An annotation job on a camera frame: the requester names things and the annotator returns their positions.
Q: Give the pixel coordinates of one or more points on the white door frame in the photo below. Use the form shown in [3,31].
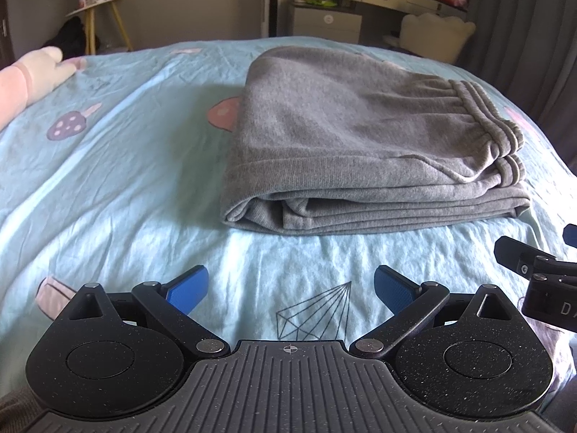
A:
[270,0]

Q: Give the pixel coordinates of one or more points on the white drawer cabinet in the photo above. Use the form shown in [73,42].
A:
[327,25]

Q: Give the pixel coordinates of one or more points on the green tray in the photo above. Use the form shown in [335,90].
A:
[321,3]

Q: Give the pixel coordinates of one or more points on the grey pants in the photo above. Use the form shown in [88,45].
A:
[342,144]

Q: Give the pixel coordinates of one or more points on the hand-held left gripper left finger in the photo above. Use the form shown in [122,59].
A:
[189,289]

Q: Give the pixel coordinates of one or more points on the round yellow-legged side table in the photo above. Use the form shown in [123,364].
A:
[101,2]

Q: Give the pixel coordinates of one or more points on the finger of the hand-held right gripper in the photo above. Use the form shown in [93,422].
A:
[571,236]
[518,252]

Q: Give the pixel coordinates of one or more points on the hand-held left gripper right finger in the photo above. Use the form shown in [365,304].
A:
[393,287]

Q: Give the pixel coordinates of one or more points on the pink plush pillow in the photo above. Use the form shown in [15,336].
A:
[27,81]

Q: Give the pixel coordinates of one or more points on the cream shell-shaped chair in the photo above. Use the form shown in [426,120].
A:
[435,36]

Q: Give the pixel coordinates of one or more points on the grey curtain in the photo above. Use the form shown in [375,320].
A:
[527,31]

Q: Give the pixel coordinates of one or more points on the light blue printed bed sheet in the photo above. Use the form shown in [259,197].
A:
[126,167]

